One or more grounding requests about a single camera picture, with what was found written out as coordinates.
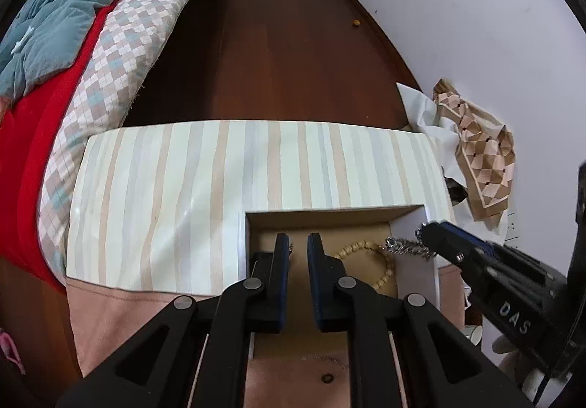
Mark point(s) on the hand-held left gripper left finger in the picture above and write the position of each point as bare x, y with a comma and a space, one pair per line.
280, 261

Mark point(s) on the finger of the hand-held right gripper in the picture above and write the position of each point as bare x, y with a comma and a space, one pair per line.
446, 241

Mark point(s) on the striped table cloth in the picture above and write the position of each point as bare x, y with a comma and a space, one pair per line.
174, 197

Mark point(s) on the paper cup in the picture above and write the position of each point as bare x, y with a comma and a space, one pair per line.
474, 334

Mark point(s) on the checkered quilt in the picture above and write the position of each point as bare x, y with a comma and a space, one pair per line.
119, 55

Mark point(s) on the pink cloth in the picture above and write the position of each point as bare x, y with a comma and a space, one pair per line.
128, 321

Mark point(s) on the teal blanket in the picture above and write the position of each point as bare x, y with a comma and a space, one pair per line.
59, 19

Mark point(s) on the geometric patterned brown cloth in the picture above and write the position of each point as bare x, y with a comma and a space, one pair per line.
480, 151

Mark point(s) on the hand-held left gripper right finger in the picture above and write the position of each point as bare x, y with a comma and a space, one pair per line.
316, 261

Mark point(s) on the white cardboard box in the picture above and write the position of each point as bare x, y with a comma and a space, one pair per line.
366, 225

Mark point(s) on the white plush toy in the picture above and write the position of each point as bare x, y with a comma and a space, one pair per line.
517, 367

